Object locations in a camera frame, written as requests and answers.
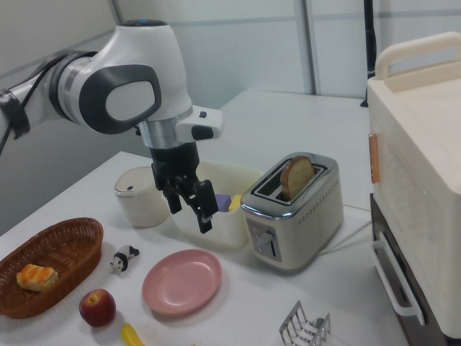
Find panda figurine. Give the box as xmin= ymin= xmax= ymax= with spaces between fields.
xmin=109 ymin=244 xmax=141 ymax=275

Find pink plate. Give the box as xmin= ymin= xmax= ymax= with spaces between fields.
xmin=141 ymin=249 xmax=223 ymax=315

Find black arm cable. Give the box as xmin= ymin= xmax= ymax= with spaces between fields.
xmin=0 ymin=53 xmax=69 ymax=156

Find black pole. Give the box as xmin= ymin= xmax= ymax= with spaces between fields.
xmin=360 ymin=0 xmax=377 ymax=107

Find brown wicker basket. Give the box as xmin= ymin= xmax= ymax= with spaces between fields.
xmin=0 ymin=216 xmax=104 ymax=320

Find red apple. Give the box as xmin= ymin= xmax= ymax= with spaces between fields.
xmin=79 ymin=288 xmax=117 ymax=328

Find purple block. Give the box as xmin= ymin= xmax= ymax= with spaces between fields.
xmin=215 ymin=194 xmax=234 ymax=213

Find cream oven appliance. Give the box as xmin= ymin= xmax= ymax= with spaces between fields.
xmin=366 ymin=31 xmax=461 ymax=346

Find white rectangular plastic bin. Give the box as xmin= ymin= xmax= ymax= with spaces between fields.
xmin=169 ymin=161 xmax=265 ymax=250

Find cream two-slot toaster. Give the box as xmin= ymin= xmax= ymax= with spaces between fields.
xmin=240 ymin=151 xmax=345 ymax=277

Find white toaster power cable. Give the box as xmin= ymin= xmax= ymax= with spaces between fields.
xmin=316 ymin=203 xmax=372 ymax=255

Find brown bread slice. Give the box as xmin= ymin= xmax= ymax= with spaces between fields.
xmin=279 ymin=154 xmax=316 ymax=202

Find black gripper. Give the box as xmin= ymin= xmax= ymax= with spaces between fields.
xmin=148 ymin=141 xmax=220 ymax=234

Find cream lidded canister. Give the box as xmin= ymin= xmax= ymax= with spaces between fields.
xmin=114 ymin=166 xmax=171 ymax=229

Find yellow banana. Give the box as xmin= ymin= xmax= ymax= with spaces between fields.
xmin=120 ymin=321 xmax=146 ymax=346

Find orange glazed pastry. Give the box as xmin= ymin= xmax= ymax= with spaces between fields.
xmin=16 ymin=263 xmax=59 ymax=293

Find metal toast rack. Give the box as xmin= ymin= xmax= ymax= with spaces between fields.
xmin=279 ymin=300 xmax=332 ymax=346

